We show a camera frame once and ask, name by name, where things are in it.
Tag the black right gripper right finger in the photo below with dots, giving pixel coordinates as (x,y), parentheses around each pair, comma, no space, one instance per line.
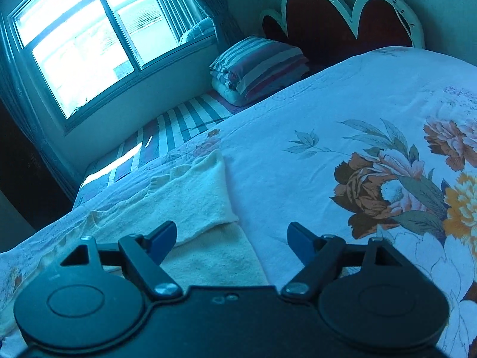
(369,295)

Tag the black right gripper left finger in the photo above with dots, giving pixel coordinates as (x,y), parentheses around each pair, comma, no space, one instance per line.
(96,294)

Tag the cream knitted sweater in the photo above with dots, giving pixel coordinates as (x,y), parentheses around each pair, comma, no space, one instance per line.
(211,248)

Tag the white floral bedspread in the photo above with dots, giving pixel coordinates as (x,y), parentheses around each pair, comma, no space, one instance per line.
(382,144)

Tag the striped bed sheet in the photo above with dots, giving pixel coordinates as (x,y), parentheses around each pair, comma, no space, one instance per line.
(156,139)

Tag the blue left curtain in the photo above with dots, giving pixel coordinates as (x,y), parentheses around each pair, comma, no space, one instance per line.
(16,101)

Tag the blue curtain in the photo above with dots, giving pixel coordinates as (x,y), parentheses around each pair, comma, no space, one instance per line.
(182,15)
(16,101)

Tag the folded striped quilt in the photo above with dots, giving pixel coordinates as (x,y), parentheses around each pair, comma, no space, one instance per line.
(256,68)

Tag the red heart-shaped headboard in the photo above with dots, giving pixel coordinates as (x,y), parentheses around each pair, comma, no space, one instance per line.
(330,31)

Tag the light blue pillow on sill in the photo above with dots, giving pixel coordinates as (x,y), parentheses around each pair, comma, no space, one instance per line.
(204,28)

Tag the blue right curtain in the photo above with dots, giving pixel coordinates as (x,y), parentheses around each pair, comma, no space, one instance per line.
(182,15)

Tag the window with frame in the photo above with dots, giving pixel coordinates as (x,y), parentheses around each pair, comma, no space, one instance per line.
(82,53)

